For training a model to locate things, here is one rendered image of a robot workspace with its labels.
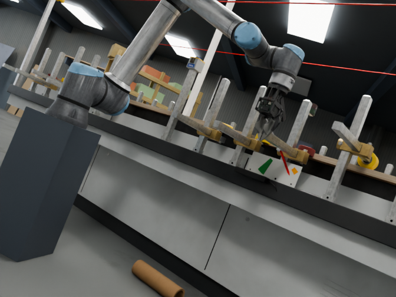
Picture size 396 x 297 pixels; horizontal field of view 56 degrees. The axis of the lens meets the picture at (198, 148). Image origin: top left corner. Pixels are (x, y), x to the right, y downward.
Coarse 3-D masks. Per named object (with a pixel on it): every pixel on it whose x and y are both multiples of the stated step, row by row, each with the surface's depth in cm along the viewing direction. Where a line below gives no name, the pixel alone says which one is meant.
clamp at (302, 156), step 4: (300, 152) 167; (304, 152) 166; (284, 156) 171; (288, 156) 170; (296, 156) 168; (300, 156) 167; (304, 156) 166; (308, 156) 169; (296, 160) 168; (300, 160) 166; (304, 160) 167
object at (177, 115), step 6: (174, 114) 178; (180, 114) 179; (180, 120) 180; (186, 120) 183; (192, 120) 186; (192, 126) 187; (198, 126) 191; (204, 132) 196; (210, 132) 199; (222, 138) 208
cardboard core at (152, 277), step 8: (136, 264) 189; (144, 264) 189; (136, 272) 188; (144, 272) 185; (152, 272) 183; (144, 280) 184; (152, 280) 180; (160, 280) 178; (168, 280) 178; (160, 288) 176; (168, 288) 174; (176, 288) 173; (168, 296) 173; (176, 296) 178
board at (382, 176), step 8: (136, 104) 266; (144, 104) 261; (160, 112) 250; (168, 112) 246; (200, 120) 228; (216, 128) 219; (264, 144) 202; (320, 160) 178; (328, 160) 176; (336, 160) 174; (352, 168) 169; (360, 168) 167; (368, 176) 167; (376, 176) 162; (384, 176) 160; (392, 176) 158
